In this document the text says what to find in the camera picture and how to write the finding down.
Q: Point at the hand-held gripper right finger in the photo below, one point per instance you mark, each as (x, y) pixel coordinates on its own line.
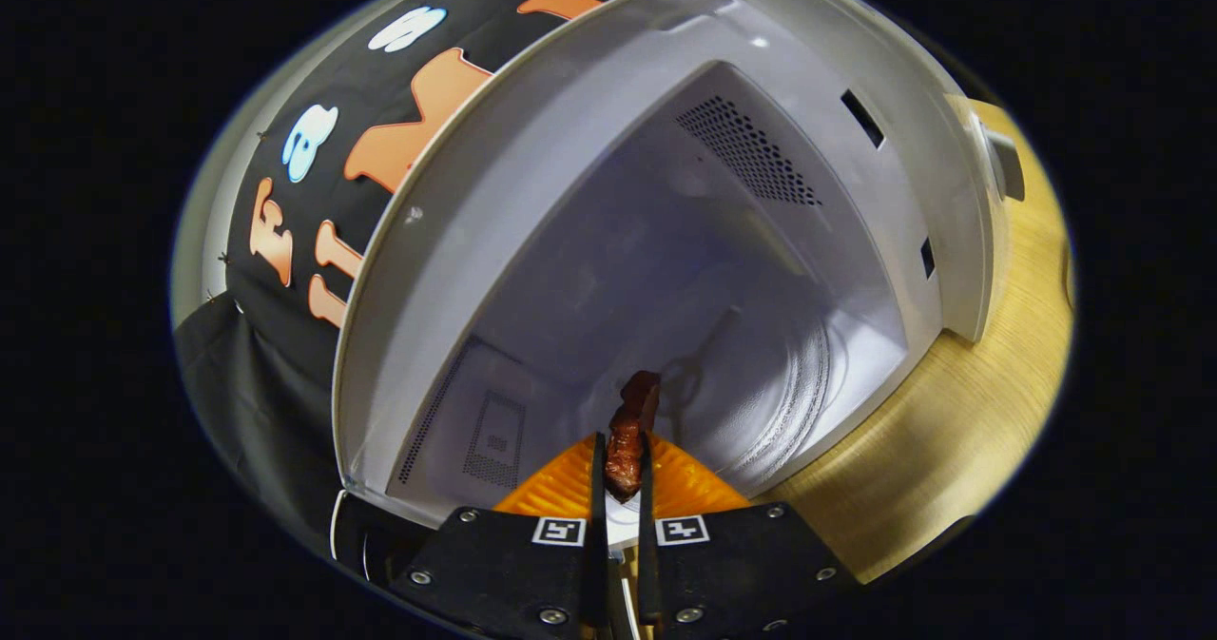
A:
(647, 554)

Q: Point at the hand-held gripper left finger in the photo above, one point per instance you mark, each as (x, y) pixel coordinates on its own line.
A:
(599, 545)

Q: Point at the brown cooked meat piece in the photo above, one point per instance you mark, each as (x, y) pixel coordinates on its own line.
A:
(627, 440)

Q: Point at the white microwave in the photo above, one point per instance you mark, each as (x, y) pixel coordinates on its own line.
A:
(570, 193)

